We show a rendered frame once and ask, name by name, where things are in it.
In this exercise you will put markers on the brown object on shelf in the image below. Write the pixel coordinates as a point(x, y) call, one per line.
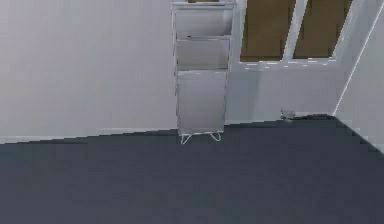
point(202, 1)

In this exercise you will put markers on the small grey object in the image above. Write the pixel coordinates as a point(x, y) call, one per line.
point(287, 114)

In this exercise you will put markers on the white framed window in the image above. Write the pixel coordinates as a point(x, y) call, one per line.
point(266, 30)

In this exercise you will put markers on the white shelf unit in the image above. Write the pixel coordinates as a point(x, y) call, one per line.
point(201, 100)

